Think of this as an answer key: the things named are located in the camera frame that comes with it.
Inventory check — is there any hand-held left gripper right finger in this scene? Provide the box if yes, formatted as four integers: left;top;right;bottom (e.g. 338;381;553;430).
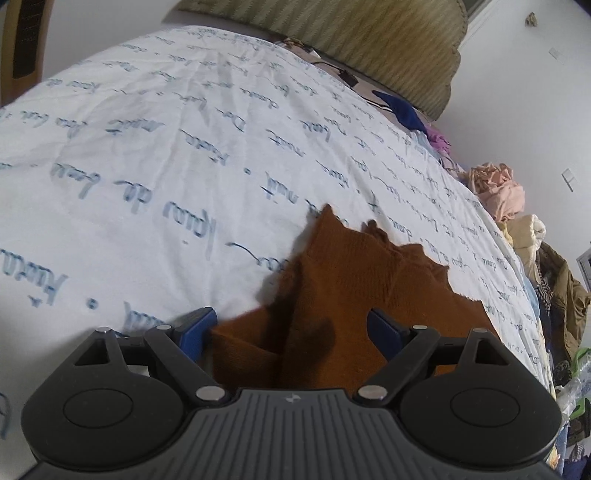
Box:
355;307;514;408

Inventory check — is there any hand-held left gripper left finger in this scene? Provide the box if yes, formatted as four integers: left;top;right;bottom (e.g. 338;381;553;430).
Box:
74;306;230;408

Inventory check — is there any brown knitted garment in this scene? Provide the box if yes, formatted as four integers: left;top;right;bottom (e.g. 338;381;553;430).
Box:
210;203;503;394

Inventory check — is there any cream cloth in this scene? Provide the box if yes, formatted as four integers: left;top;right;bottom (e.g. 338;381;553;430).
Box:
499;214;548;278

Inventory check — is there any white printed bed sheet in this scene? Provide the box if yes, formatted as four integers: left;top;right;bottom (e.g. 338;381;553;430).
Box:
0;25;560;463

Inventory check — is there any pink cloth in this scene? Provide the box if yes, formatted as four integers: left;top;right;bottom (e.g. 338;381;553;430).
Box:
464;162;527;223

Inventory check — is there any olive jacket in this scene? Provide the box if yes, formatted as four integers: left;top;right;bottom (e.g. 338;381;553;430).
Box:
530;242;591;357

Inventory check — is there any purple cloth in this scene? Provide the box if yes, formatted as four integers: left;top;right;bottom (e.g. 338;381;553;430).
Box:
424;122;457;155

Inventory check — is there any green plastic bag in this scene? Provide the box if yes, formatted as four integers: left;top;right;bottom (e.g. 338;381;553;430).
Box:
571;348;591;418

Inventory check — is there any blue cloth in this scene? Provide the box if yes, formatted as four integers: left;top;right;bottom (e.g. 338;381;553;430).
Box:
372;89;431;134

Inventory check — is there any beige ribbed headboard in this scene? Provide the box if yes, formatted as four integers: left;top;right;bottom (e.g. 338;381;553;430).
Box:
177;0;468;120

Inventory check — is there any gold tower fan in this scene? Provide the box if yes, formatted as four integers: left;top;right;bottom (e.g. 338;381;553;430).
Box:
0;0;52;108

